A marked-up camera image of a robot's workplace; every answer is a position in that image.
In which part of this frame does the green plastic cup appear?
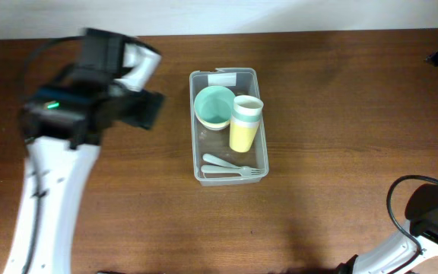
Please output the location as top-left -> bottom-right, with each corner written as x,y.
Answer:
231,110 -> 262,123

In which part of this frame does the grey plastic spoon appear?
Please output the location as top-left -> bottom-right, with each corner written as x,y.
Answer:
202,154 -> 239,169

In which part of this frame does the clear plastic container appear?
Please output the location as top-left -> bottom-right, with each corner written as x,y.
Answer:
189,68 -> 269,186

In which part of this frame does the cream plastic cup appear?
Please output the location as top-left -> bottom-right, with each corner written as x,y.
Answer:
233,95 -> 264,116

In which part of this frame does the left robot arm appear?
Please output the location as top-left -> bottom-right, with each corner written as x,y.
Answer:
4,28 -> 164,273

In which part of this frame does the green plastic bowl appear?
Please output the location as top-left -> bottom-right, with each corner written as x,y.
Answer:
193,86 -> 236,124

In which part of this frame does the grey plastic fork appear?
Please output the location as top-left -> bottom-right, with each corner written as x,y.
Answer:
201,165 -> 262,177

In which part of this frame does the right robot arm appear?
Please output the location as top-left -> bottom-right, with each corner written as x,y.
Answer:
335,175 -> 438,274

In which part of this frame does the yellow plastic bowl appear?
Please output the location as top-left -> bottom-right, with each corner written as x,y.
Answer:
195,114 -> 232,129

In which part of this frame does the yellow plastic cup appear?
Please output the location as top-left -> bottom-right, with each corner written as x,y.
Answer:
229,117 -> 259,153

